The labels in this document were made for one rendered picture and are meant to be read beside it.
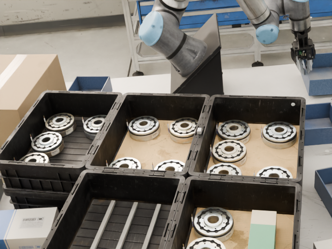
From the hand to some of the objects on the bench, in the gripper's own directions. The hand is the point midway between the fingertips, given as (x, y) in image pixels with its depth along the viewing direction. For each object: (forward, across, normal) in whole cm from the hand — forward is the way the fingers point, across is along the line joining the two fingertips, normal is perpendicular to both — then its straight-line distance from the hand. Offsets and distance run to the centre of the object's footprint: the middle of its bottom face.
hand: (305, 70), depth 211 cm
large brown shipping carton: (-7, -116, -13) cm, 116 cm away
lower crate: (-3, -83, -50) cm, 97 cm away
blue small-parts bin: (+6, +6, 0) cm, 9 cm away
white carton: (-4, -92, -79) cm, 121 cm away
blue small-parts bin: (+8, +4, -67) cm, 67 cm away
